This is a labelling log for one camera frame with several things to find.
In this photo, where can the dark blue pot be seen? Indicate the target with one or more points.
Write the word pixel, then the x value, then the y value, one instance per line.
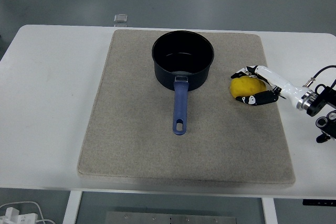
pixel 183 61

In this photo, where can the white power strip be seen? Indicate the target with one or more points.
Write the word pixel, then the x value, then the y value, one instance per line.
pixel 15 216

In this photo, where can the clear plastic block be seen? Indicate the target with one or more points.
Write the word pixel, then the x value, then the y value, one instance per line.
pixel 121 18

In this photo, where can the beige fabric mat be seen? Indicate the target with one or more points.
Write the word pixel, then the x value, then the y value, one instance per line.
pixel 183 103

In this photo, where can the yellow potato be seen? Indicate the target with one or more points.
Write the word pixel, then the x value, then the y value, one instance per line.
pixel 248 86

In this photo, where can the black table control panel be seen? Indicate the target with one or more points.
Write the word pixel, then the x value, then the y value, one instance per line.
pixel 319 202

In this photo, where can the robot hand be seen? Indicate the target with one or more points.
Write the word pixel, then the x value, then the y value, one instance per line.
pixel 273 83

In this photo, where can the white table leg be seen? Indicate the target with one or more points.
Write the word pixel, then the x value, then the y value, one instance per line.
pixel 269 210
pixel 71 207

